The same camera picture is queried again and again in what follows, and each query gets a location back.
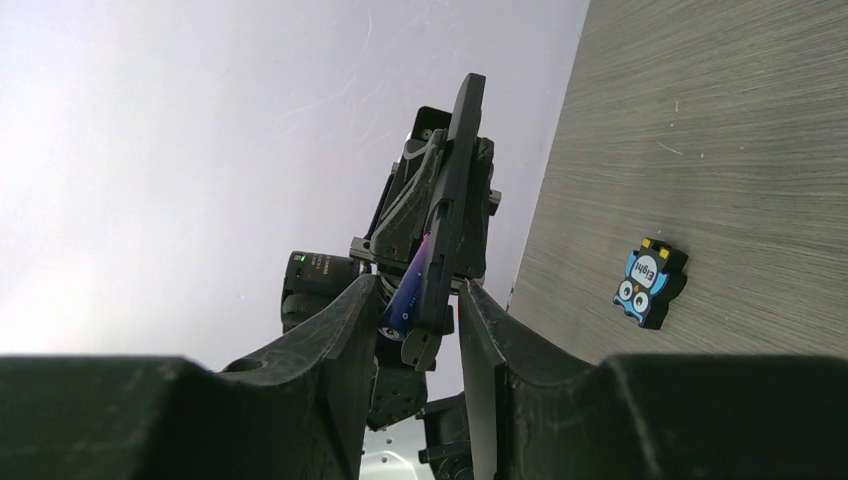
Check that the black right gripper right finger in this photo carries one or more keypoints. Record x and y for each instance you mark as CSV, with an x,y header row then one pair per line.
x,y
536,412

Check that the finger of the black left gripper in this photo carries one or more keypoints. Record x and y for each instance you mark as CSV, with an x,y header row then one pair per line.
x,y
403,223
471,253

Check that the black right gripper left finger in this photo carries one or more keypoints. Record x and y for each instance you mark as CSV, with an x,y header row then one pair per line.
x,y
138,417

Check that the purple blue AAA battery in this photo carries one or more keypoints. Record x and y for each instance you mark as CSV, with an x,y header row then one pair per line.
x,y
400,314

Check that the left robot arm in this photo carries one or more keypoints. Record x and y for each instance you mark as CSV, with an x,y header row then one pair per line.
x,y
327,365

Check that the blue robot face toy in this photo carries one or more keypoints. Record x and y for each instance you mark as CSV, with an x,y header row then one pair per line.
x,y
653,277

